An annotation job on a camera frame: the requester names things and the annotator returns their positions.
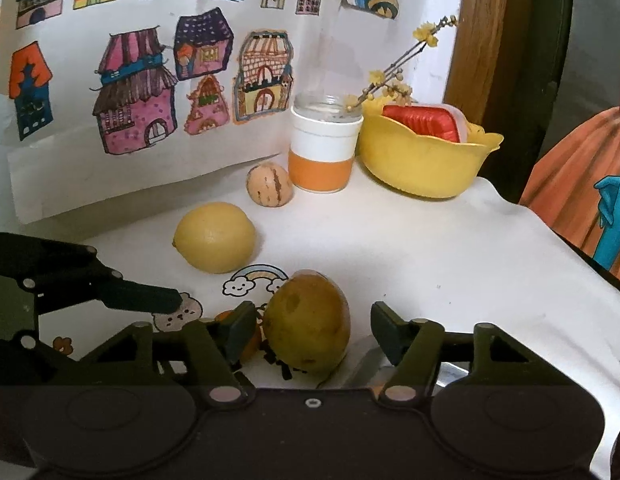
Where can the yellow plastic bowl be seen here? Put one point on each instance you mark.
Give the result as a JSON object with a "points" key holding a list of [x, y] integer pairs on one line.
{"points": [[422, 166]]}

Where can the houses drawing paper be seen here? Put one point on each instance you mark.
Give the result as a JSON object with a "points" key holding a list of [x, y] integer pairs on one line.
{"points": [[110, 97]]}

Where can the white printed tablecloth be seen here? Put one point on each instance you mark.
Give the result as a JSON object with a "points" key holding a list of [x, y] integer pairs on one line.
{"points": [[476, 258]]}

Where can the orange dress painting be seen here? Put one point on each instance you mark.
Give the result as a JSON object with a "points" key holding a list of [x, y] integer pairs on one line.
{"points": [[575, 188]]}

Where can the yellow flower twig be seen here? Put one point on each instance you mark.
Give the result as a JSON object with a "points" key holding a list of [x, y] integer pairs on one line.
{"points": [[389, 81]]}

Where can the metal baking tray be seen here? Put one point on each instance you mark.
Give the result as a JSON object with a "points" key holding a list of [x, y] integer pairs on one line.
{"points": [[367, 366]]}

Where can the yellow lemon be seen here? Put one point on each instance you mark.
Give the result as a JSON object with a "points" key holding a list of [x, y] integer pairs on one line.
{"points": [[215, 238]]}

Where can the yellow-brown mango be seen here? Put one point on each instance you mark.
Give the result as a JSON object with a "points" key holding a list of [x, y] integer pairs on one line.
{"points": [[307, 323]]}

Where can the white and orange cup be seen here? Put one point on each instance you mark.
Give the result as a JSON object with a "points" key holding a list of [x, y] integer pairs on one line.
{"points": [[323, 141]]}

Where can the brown wooden door frame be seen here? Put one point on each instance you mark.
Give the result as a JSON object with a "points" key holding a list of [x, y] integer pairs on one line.
{"points": [[487, 55]]}

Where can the red object in bowl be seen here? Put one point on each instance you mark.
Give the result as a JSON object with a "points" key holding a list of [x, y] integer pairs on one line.
{"points": [[442, 121]]}

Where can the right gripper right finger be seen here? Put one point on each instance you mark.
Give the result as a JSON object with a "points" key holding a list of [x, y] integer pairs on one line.
{"points": [[396, 337]]}

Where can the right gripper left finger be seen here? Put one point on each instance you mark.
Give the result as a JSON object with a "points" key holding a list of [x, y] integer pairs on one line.
{"points": [[215, 380]]}

